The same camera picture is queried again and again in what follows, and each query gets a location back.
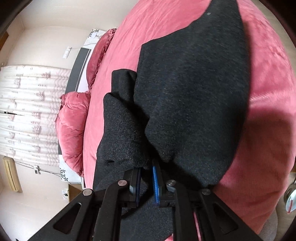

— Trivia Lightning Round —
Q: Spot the black wool garment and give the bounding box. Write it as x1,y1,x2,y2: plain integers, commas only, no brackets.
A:
94,1,250,240

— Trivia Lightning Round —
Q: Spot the pink velvet bed cover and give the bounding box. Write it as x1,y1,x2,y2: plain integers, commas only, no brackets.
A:
83,1,295,233

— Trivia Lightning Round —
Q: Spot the grey fabric chair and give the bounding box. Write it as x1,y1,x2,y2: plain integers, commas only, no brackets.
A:
258,210,278,241

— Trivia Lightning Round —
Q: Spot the air conditioner unit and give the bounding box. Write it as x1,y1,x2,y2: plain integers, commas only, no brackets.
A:
3,156,22,193

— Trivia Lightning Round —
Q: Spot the folded red duvet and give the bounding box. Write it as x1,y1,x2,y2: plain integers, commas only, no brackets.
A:
55,91,91,177

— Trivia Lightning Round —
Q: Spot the white and grey headboard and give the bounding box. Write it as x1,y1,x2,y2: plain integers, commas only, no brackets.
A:
58,29,106,188

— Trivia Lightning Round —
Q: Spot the patterned white curtain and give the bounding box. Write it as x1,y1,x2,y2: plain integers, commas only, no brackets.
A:
0,65,71,166

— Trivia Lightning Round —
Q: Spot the dark red pillow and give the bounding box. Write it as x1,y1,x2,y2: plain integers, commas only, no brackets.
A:
86,28,117,90

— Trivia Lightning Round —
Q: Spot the wall power strip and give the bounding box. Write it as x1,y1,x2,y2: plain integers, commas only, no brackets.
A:
62,47,72,59

